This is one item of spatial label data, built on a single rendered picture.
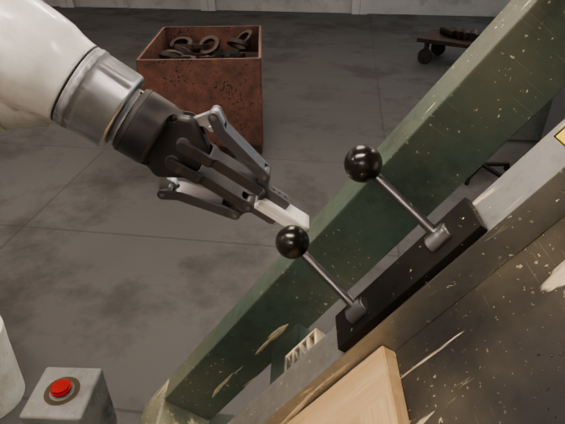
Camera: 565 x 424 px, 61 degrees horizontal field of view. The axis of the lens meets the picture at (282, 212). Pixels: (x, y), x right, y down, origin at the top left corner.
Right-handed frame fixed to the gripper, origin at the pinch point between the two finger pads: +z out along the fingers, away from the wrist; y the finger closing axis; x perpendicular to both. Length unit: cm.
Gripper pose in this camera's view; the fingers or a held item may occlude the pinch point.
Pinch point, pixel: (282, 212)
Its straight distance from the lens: 56.5
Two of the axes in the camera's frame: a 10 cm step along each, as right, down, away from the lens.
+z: 8.1, 5.0, 2.9
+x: -0.3, 5.4, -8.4
